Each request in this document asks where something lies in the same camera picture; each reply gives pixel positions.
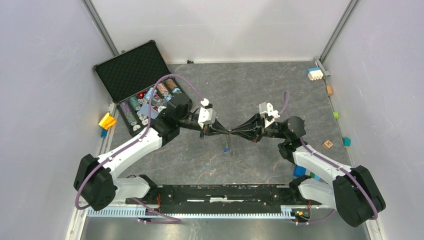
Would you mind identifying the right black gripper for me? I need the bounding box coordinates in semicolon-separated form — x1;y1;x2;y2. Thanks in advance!
230;112;288;143

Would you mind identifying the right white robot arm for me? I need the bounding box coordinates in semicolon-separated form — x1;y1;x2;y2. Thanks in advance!
229;113;386;227

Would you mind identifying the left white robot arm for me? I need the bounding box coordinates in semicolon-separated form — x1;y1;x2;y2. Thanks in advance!
73;93;229;211

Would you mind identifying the blue green brick stack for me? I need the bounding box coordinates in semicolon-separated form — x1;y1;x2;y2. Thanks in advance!
293;165;321;182

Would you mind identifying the small orange patterned block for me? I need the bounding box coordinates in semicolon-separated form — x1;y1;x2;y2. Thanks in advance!
321;140;334;150

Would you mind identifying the blue white toy brick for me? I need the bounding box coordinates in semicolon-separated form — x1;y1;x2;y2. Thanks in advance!
307;67;324;81

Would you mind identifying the teal small block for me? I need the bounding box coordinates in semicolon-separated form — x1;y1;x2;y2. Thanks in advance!
342;136;351;148

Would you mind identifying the black poker chip case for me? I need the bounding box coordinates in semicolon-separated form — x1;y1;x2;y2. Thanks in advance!
93;40;184;137

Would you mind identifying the yellow orange toy block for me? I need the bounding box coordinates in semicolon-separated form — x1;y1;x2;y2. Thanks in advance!
98;112;117;130

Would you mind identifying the small blue block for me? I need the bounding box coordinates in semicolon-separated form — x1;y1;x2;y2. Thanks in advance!
100;129;108;139

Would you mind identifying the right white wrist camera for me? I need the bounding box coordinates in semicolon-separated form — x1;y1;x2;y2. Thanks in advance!
258;102;280;129

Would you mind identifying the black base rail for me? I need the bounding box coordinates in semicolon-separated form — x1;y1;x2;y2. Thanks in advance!
141;184;317;214

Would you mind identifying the grey slotted cable duct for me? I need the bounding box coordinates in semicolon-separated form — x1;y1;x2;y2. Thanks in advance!
86;206;295;220

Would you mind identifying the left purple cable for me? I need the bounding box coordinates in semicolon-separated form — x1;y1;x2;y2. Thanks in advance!
74;73;208;225

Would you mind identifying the purple cable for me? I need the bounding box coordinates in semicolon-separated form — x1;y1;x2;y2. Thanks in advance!
278;90;379;225
74;73;208;225

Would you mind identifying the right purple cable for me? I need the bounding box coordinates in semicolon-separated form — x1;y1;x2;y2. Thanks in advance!
278;90;379;225

